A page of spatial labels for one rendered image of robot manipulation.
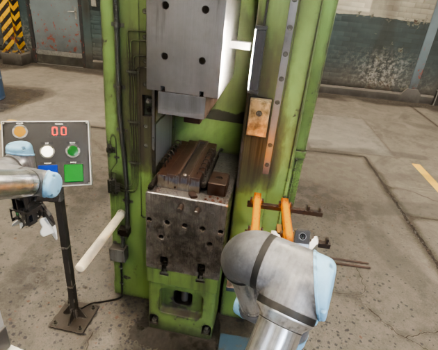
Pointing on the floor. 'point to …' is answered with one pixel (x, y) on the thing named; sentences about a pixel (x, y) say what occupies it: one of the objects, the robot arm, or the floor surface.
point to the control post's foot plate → (77, 325)
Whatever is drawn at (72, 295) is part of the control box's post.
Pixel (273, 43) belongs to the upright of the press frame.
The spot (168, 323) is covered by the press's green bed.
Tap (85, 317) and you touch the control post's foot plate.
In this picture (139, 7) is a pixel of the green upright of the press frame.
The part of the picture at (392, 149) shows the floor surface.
